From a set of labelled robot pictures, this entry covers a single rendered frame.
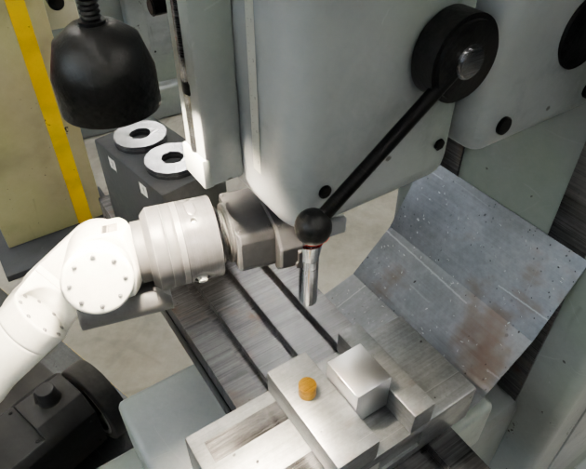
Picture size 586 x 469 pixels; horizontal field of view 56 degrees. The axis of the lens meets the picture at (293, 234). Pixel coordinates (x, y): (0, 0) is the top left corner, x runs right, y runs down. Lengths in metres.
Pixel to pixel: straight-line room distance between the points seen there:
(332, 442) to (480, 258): 0.42
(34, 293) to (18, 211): 1.93
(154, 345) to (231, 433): 1.41
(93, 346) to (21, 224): 0.69
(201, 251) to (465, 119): 0.28
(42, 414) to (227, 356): 0.53
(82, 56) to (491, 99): 0.34
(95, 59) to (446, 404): 0.58
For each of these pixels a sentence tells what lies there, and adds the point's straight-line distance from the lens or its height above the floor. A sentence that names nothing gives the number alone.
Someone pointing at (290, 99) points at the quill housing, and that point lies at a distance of 0.41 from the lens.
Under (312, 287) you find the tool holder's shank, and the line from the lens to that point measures 0.69.
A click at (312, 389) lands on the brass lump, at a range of 0.68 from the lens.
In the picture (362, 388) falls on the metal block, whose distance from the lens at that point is 0.67.
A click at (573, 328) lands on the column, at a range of 0.95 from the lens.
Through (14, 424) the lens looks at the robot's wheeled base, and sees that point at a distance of 1.33.
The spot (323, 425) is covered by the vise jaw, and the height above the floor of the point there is 1.05.
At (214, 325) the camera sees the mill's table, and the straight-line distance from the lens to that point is 0.91.
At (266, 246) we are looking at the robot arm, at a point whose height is 1.25.
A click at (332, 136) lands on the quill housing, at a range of 0.43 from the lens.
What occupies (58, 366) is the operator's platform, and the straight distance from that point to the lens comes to 1.63.
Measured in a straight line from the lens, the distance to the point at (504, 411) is 1.12.
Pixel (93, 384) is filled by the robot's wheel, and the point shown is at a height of 0.59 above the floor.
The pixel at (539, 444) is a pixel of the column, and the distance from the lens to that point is 1.17.
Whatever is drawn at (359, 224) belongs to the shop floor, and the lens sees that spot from 2.54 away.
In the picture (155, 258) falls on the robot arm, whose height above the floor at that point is 1.26.
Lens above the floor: 1.63
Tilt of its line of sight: 41 degrees down
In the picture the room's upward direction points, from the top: straight up
